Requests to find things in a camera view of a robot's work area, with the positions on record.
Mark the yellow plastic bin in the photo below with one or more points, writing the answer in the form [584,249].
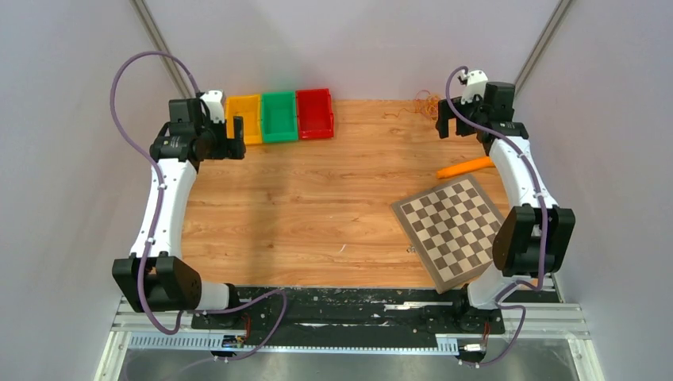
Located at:
[247,107]

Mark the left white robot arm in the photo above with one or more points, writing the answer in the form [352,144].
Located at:
[154,275]

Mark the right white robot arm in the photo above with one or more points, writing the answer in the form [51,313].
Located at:
[534,237]

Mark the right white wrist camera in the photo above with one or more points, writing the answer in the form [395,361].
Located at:
[474,82]

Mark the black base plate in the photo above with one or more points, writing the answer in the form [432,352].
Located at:
[355,318]

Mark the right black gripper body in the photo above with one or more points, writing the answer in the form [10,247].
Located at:
[472,109]

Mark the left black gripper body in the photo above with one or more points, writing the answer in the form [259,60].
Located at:
[218,146]

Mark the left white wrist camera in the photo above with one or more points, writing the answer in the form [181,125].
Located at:
[213,100]

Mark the green plastic bin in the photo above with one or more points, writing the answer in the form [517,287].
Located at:
[278,119]

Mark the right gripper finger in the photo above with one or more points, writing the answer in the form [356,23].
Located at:
[444,115]
[463,129]

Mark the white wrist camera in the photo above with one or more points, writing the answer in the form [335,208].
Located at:
[213,100]
[474,82]

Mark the red plastic bin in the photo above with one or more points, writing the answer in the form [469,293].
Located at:
[314,114]

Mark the aluminium frame rail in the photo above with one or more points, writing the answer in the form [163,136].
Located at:
[543,322]

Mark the wooden chessboard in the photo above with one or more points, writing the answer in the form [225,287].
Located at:
[452,228]

